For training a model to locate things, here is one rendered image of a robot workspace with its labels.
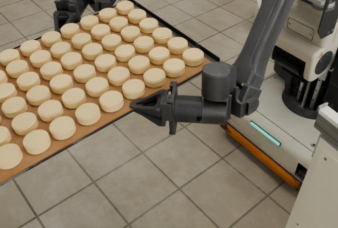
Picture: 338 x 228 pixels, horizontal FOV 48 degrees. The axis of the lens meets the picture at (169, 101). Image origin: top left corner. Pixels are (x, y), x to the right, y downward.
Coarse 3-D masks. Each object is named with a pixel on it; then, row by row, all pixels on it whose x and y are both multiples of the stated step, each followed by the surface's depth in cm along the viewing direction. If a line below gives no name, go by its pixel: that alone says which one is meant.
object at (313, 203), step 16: (320, 144) 95; (320, 160) 97; (336, 160) 92; (320, 176) 99; (336, 176) 94; (304, 192) 108; (320, 192) 101; (336, 192) 96; (304, 208) 110; (320, 208) 104; (336, 208) 98; (288, 224) 121; (304, 224) 113; (320, 224) 106; (336, 224) 100
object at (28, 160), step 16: (96, 16) 107; (80, 32) 102; (112, 32) 101; (48, 48) 98; (0, 64) 94; (128, 64) 90; (16, 80) 89; (48, 80) 88; (176, 80) 85; (16, 96) 85; (144, 96) 82; (0, 112) 82; (32, 112) 81; (64, 112) 80; (112, 112) 79; (48, 128) 77; (80, 128) 77; (96, 128) 76; (64, 144) 74; (32, 160) 71; (0, 176) 69
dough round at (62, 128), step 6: (54, 120) 76; (60, 120) 76; (66, 120) 76; (72, 120) 76; (54, 126) 75; (60, 126) 75; (66, 126) 74; (72, 126) 75; (54, 132) 74; (60, 132) 73; (66, 132) 74; (72, 132) 75; (60, 138) 74; (66, 138) 74
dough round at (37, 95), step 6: (30, 90) 83; (36, 90) 83; (42, 90) 83; (48, 90) 83; (30, 96) 82; (36, 96) 82; (42, 96) 81; (48, 96) 82; (30, 102) 82; (36, 102) 81; (42, 102) 82
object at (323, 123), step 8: (320, 112) 93; (328, 112) 92; (320, 120) 94; (328, 120) 91; (336, 120) 90; (320, 128) 95; (328, 128) 92; (336, 128) 90; (328, 136) 93; (336, 136) 91; (336, 144) 92
